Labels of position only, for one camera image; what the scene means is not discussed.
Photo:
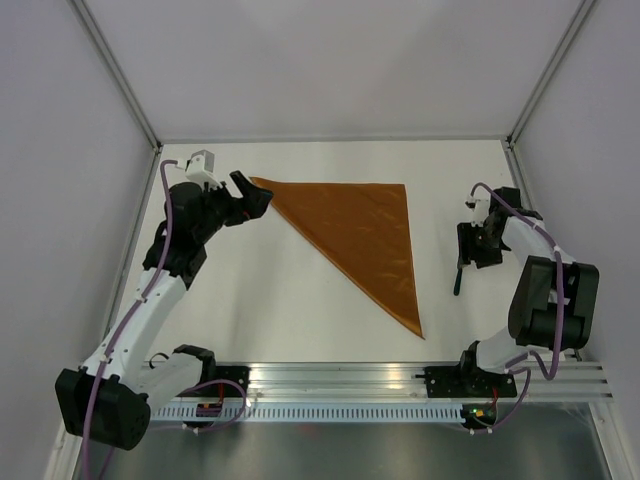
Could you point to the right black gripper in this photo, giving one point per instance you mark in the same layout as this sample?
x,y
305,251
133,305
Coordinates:
x,y
467,251

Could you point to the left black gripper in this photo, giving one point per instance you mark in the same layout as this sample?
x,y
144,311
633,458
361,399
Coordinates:
x,y
256,203

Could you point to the orange cloth napkin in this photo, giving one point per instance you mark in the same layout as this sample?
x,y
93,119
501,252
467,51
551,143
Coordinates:
x,y
363,229

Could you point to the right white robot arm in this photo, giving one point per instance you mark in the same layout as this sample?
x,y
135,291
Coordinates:
x,y
554,300

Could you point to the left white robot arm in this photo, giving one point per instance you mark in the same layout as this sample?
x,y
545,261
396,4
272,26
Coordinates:
x,y
110,398

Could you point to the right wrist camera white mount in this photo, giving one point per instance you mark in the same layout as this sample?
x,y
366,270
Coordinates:
x,y
480,210

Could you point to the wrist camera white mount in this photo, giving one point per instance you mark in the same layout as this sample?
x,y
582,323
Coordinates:
x,y
480,210
199,169

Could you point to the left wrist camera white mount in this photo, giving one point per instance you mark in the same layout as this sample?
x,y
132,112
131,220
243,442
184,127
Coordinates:
x,y
199,169

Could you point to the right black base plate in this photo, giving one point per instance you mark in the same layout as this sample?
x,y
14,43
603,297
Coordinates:
x,y
453,382

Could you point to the left aluminium frame post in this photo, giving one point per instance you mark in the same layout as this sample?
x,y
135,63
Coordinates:
x,y
99,42

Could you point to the aluminium frame post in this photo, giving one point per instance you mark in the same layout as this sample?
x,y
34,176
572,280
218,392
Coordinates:
x,y
569,36
99,42

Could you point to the aluminium mounting rail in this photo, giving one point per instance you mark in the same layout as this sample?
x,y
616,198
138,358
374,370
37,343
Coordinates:
x,y
575,381

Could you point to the white slotted cable duct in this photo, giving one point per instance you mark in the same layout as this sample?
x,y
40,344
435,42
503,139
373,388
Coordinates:
x,y
290,412

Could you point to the right aluminium frame post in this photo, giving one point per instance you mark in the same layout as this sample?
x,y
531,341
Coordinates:
x,y
569,36

